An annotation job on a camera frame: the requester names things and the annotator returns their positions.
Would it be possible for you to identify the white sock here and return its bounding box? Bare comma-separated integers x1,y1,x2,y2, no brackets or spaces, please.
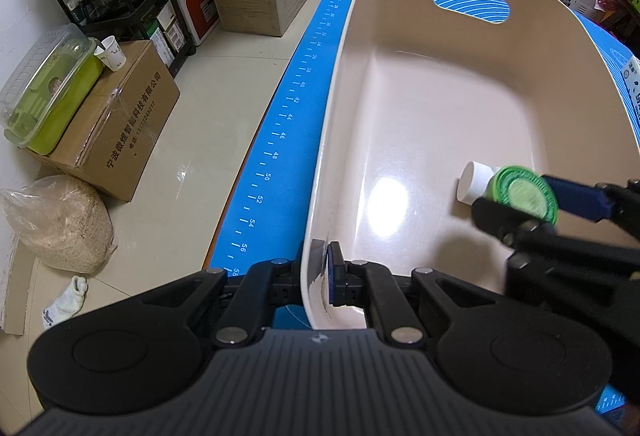
42,275,89,331

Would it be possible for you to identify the blue silicone mat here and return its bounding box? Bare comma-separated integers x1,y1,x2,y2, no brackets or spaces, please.
202,0,640,413

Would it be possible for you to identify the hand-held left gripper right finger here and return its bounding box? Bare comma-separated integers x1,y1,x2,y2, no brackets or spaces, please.
325,241,503,348

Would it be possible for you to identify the beige plastic basket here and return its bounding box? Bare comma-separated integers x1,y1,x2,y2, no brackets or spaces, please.
300,0,640,329

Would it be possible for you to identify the green container with clear lid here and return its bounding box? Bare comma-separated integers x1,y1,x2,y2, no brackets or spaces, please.
0,23,106,154

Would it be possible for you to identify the small printed white box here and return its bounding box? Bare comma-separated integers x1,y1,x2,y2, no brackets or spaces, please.
148,1,184,76

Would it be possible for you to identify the round green lid container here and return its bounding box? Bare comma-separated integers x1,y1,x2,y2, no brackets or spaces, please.
487,165,560,227

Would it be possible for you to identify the white paper cup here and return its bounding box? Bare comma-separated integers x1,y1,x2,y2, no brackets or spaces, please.
94,36,127,72

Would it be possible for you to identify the clear bag of grain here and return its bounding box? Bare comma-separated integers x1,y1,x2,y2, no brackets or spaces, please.
0,174,117,274

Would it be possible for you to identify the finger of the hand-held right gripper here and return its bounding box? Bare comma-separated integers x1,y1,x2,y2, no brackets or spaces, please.
471,196,640,317
541,174,640,229

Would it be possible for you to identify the printed brown cardboard box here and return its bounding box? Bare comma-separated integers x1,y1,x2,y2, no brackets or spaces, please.
22,40,181,203

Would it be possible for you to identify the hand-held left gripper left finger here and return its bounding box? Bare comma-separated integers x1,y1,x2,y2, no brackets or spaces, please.
134,258,305,348

